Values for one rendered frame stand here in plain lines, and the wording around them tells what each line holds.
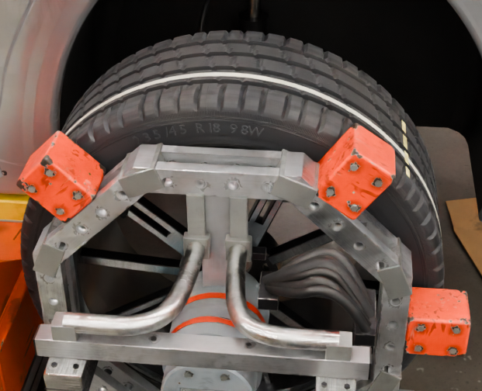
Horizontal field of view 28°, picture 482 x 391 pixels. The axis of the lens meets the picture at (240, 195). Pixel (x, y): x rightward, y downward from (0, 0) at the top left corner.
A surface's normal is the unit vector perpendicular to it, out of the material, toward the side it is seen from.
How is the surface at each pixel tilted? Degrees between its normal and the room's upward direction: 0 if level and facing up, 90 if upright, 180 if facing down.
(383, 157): 35
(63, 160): 45
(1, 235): 0
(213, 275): 90
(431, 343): 90
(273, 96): 11
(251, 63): 5
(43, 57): 90
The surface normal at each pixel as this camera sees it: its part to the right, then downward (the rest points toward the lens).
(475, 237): -0.01, -0.82
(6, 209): -0.11, 0.57
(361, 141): 0.56, -0.64
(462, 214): 0.06, -0.69
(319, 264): -0.25, -0.20
